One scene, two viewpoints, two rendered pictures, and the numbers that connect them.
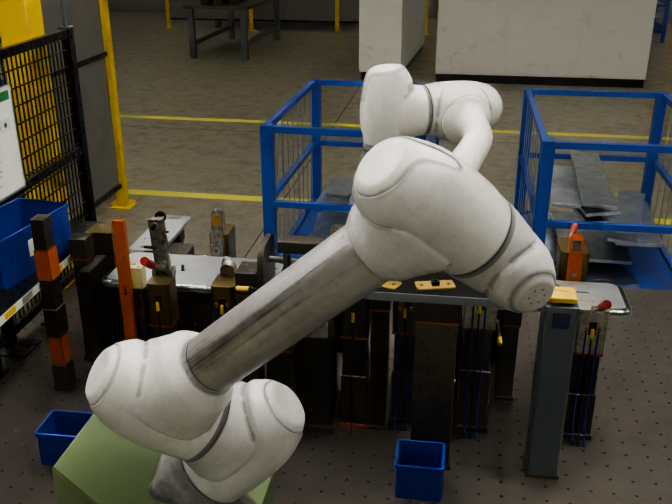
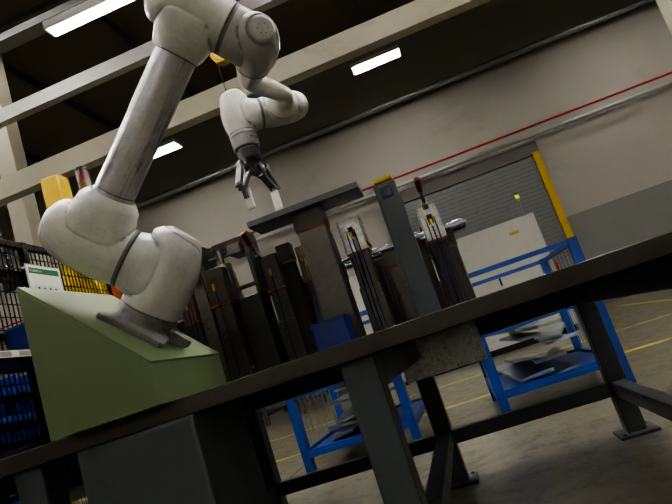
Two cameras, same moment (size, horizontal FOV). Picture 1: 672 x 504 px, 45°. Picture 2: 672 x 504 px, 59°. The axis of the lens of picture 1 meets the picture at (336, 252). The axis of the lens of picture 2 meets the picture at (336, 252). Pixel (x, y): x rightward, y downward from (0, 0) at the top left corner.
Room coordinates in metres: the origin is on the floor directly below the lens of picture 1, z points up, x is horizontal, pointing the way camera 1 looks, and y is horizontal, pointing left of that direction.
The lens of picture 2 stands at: (-0.25, -0.26, 0.66)
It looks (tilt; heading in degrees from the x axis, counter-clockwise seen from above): 10 degrees up; 0
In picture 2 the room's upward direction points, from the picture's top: 18 degrees counter-clockwise
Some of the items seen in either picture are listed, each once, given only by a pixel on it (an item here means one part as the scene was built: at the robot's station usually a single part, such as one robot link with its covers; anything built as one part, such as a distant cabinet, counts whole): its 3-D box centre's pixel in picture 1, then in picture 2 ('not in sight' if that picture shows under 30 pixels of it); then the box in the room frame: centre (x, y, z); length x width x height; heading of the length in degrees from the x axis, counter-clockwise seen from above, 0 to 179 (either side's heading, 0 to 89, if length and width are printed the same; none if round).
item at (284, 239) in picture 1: (301, 332); (245, 307); (1.76, 0.09, 0.95); 0.18 x 0.13 x 0.49; 82
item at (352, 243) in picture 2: (476, 354); (367, 277); (1.73, -0.34, 0.90); 0.13 x 0.08 x 0.41; 172
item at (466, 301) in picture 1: (438, 286); (306, 209); (1.59, -0.22, 1.16); 0.37 x 0.14 x 0.02; 82
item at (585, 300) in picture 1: (583, 371); (444, 258); (1.69, -0.60, 0.88); 0.12 x 0.07 x 0.36; 172
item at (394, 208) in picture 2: (549, 388); (408, 250); (1.55, -0.48, 0.92); 0.08 x 0.08 x 0.44; 82
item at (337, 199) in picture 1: (359, 185); (360, 384); (4.33, -0.13, 0.48); 1.20 x 0.80 x 0.95; 169
